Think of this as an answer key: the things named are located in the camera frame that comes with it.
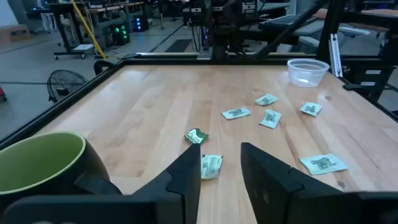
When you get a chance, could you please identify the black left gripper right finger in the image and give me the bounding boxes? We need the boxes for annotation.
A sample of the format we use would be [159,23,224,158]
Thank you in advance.
[240,142,345,224]

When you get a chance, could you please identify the pale green sweetener packet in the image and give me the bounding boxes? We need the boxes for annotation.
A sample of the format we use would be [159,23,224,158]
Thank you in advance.
[299,153,349,176]
[221,107,252,121]
[254,93,280,106]
[299,101,323,118]
[259,109,282,130]

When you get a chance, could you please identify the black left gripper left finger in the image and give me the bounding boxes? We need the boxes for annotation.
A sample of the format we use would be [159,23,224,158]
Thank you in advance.
[132,142,202,224]

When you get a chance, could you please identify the black wheeled desk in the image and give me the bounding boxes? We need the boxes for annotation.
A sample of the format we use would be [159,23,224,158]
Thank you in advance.
[49,1,98,60]

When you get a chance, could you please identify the black floor mat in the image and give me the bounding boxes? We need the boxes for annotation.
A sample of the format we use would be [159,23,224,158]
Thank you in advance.
[164,39,193,53]

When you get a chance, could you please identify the white flat panel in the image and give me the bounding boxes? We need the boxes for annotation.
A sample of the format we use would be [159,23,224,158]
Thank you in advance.
[73,43,95,52]

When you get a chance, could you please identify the black aluminium table frame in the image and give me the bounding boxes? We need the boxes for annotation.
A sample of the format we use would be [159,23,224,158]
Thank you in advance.
[0,52,398,150]

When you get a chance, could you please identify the black cable loop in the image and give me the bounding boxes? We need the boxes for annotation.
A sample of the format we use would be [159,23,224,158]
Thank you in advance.
[93,60,116,75]

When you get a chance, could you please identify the black keyboard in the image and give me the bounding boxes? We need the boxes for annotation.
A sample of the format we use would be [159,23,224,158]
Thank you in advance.
[259,13,304,32]

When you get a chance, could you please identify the black floor fan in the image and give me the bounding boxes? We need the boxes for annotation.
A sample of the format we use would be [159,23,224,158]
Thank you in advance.
[47,69,90,103]

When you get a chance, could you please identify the computer tower blue lights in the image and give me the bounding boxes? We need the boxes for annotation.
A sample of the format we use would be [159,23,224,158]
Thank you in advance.
[132,14,149,32]

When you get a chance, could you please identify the computer tower green lights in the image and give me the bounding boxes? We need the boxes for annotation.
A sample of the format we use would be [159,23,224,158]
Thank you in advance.
[110,23,131,47]

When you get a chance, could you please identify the brown cardboard box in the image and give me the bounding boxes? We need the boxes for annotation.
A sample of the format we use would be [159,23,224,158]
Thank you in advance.
[0,24,31,44]

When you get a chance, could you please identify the yellow pole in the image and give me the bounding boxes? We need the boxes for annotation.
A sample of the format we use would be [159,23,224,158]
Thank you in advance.
[70,0,108,60]

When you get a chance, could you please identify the clear plastic bowl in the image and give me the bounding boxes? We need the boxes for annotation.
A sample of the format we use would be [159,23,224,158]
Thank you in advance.
[286,58,330,88]

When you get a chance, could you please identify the black mug green inside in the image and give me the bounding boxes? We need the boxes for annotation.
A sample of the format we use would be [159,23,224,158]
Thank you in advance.
[0,130,123,215]

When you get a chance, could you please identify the silver aluminium extrusion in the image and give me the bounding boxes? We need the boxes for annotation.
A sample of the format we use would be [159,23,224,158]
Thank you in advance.
[328,33,343,78]

